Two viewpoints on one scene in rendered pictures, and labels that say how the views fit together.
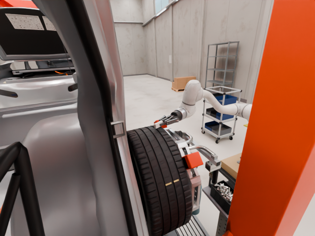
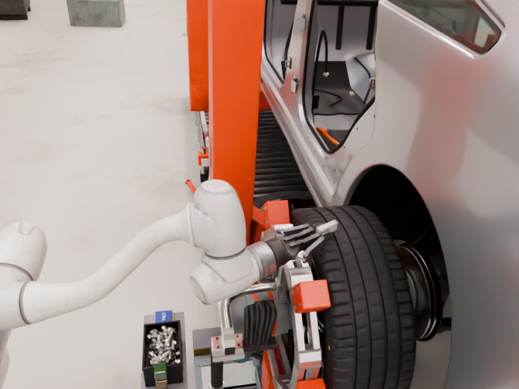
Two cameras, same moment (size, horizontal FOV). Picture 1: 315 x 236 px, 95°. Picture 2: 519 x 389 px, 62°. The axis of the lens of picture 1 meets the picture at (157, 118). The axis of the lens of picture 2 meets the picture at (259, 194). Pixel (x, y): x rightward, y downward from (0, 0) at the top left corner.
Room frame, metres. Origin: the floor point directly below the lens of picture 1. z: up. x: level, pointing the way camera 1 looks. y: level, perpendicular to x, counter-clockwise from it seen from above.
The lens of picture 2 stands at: (1.81, -0.05, 1.95)
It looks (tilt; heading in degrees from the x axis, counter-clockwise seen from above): 34 degrees down; 189
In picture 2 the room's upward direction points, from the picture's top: 4 degrees clockwise
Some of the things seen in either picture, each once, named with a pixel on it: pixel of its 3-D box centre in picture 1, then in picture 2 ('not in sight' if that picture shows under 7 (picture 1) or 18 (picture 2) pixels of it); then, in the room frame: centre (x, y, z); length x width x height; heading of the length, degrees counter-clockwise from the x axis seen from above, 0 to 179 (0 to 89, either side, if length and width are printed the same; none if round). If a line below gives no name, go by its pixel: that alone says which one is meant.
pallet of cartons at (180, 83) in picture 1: (183, 83); not in sight; (7.40, -1.40, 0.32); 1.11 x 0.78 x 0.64; 110
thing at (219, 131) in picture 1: (219, 114); not in sight; (2.64, -1.21, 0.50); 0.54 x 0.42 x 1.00; 21
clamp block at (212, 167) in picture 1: (213, 165); not in sight; (0.75, -0.35, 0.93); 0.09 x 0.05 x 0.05; 111
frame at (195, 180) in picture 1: (173, 167); (283, 310); (0.83, -0.09, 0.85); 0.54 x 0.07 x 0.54; 21
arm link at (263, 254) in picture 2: (179, 114); (259, 260); (0.99, -0.16, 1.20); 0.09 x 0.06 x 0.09; 47
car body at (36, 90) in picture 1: (63, 65); not in sight; (4.79, 2.82, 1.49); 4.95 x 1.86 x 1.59; 21
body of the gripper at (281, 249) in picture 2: (173, 117); (282, 249); (0.94, -0.11, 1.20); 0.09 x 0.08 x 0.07; 136
